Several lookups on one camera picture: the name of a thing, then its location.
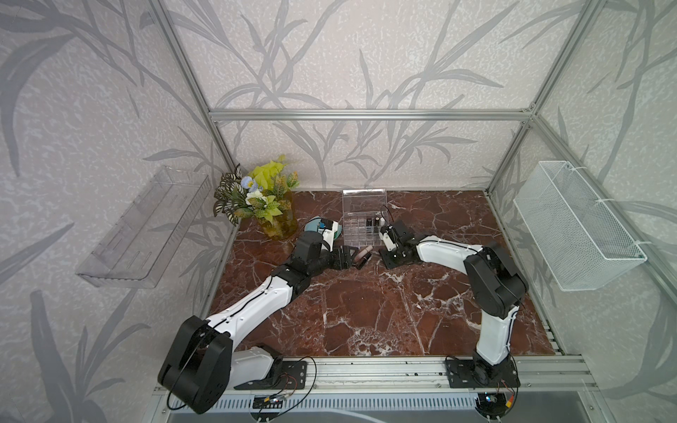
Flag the white wire mesh basket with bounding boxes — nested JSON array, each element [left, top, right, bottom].
[[514, 160, 647, 292]]

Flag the teal toy shovel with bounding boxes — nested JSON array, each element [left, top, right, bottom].
[[304, 216, 342, 238]]

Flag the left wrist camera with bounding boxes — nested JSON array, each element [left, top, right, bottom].
[[317, 218, 341, 252]]

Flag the clear plastic wall shelf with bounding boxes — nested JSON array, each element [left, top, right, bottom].
[[76, 166, 212, 289]]

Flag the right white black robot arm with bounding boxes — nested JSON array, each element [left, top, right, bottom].
[[379, 220, 528, 386]]

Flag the clear acrylic lipstick organizer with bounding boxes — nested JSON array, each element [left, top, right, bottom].
[[341, 189, 387, 248]]

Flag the electronics board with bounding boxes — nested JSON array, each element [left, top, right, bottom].
[[474, 393, 515, 421], [251, 396, 286, 411]]

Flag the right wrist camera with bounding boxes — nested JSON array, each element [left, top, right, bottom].
[[379, 225, 398, 251]]

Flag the right electronics board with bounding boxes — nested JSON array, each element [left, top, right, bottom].
[[474, 393, 515, 421]]

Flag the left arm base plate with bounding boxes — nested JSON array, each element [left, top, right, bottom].
[[227, 345, 309, 391]]

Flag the aluminium front rail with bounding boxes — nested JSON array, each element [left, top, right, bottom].
[[152, 355, 599, 397]]

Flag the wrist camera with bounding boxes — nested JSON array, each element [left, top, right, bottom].
[[379, 225, 398, 251], [317, 218, 341, 252]]

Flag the rose gold lipstick tube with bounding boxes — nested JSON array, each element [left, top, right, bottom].
[[353, 246, 373, 270]]

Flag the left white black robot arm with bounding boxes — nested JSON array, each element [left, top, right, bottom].
[[158, 231, 359, 414]]

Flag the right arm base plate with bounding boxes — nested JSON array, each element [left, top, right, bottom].
[[444, 354, 521, 389]]

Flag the artificial flowers in yellow vase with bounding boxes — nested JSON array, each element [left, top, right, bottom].
[[213, 155, 299, 240]]

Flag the left electronics board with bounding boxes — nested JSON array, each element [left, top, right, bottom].
[[251, 396, 286, 411]]

